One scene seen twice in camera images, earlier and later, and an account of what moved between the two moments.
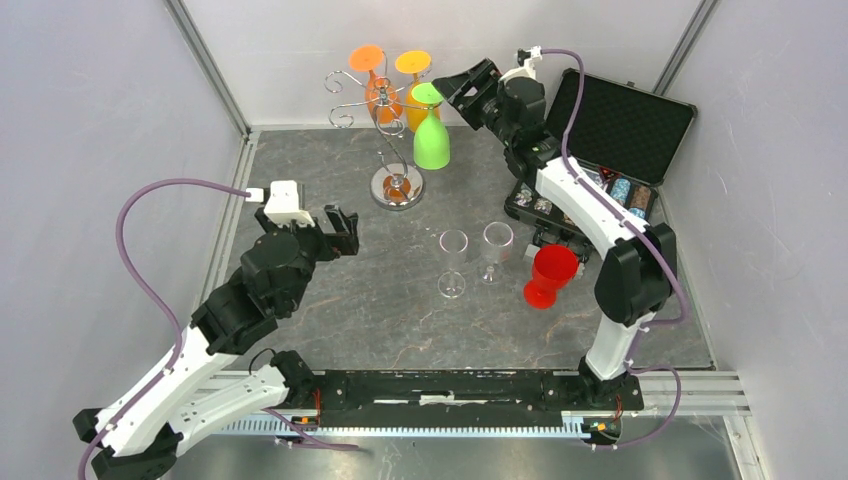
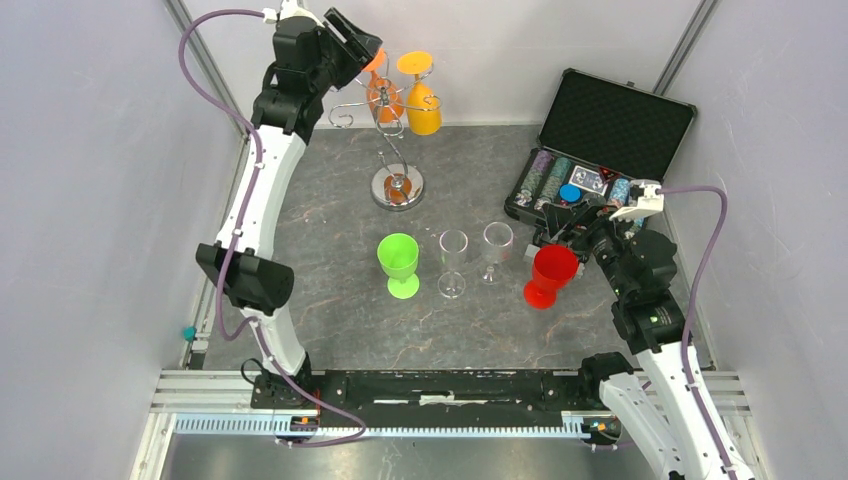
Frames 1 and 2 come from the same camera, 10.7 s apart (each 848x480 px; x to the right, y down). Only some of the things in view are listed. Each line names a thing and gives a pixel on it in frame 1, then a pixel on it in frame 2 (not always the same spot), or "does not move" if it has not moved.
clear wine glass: x=451 y=284 does not move
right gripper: x=455 y=87 to x=566 y=218
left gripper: x=337 y=244 to x=357 y=50
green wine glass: x=431 y=140 to x=398 y=254
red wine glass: x=553 y=267 does not move
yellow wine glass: x=415 y=62 does not move
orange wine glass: x=383 y=100 does not move
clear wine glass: x=498 y=241 does not move
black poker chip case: x=625 y=134 does not move
